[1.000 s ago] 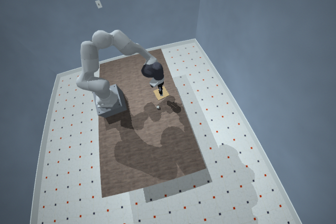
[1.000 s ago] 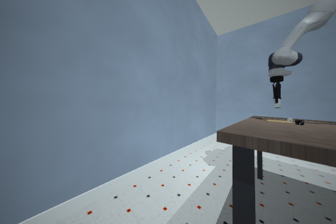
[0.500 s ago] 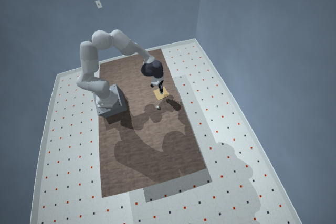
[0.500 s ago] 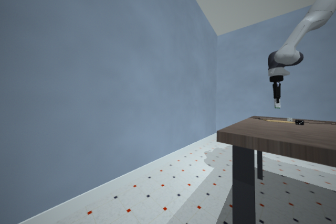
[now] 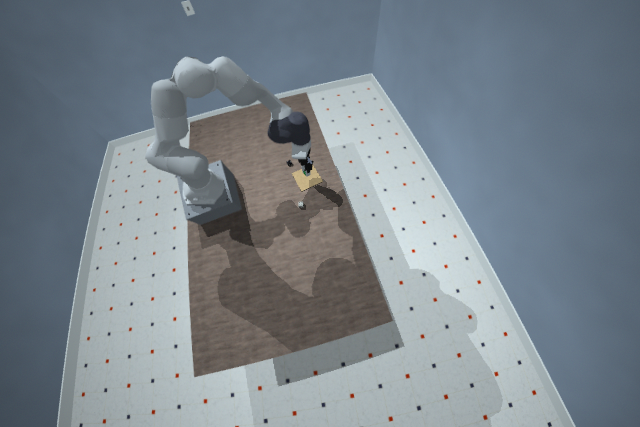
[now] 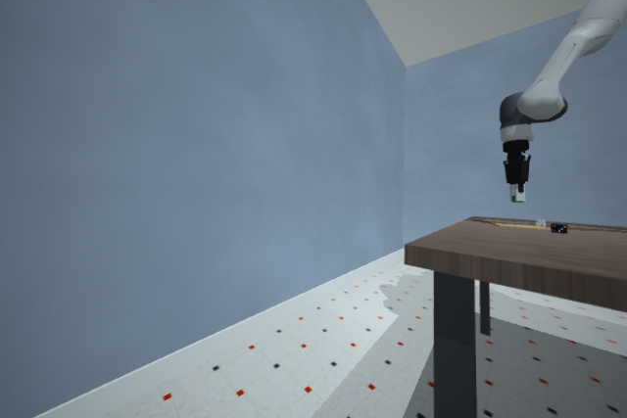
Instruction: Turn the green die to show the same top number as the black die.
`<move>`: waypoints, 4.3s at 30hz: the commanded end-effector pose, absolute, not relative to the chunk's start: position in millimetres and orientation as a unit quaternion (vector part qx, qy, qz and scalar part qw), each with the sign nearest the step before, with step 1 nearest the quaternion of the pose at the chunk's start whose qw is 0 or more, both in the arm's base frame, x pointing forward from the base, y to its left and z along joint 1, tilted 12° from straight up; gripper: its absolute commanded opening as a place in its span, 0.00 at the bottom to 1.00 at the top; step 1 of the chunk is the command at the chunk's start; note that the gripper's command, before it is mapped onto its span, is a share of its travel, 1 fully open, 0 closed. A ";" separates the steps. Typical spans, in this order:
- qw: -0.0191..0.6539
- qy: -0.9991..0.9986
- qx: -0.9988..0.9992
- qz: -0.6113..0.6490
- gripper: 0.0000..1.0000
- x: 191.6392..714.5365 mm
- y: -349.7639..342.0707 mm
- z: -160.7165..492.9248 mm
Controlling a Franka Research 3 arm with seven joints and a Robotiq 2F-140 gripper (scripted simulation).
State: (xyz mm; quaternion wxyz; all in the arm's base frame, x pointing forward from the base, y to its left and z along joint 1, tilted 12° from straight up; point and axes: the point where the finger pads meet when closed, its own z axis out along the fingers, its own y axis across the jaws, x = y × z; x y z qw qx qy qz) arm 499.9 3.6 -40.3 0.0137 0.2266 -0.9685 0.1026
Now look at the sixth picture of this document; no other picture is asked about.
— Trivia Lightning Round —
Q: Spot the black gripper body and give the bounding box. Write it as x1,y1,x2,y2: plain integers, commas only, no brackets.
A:
503,139,529,163

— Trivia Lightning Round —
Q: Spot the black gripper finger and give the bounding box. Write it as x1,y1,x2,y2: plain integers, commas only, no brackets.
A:
511,152,531,202
504,157,515,202

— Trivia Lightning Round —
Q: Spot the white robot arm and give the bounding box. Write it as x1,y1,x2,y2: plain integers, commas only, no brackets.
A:
500,0,627,142

